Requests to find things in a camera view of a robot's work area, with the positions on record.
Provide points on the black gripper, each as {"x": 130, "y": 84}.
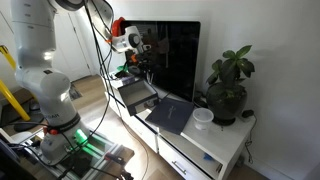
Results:
{"x": 140, "y": 61}

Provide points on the dark book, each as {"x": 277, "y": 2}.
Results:
{"x": 171, "y": 115}

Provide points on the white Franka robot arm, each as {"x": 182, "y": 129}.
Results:
{"x": 40, "y": 73}

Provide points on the grey shoe box base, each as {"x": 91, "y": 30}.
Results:
{"x": 136, "y": 95}

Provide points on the open white cardboard box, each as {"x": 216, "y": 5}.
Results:
{"x": 124, "y": 78}

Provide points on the green plastic tray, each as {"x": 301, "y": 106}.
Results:
{"x": 122, "y": 68}

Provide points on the black flat screen television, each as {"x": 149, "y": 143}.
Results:
{"x": 173, "y": 56}

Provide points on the white plastic cup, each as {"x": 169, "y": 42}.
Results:
{"x": 202, "y": 118}

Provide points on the floor vent grille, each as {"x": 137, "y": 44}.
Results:
{"x": 75, "y": 94}

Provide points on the potted green plant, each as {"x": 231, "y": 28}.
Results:
{"x": 228, "y": 90}

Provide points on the white TV cabinet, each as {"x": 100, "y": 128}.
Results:
{"x": 200, "y": 143}

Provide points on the small blue item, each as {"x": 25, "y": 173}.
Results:
{"x": 208, "y": 156}

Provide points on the black power adapter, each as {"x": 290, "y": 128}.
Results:
{"x": 248, "y": 113}

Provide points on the yellow pole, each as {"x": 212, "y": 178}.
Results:
{"x": 13, "y": 100}

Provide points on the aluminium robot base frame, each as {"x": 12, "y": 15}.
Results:
{"x": 100, "y": 146}

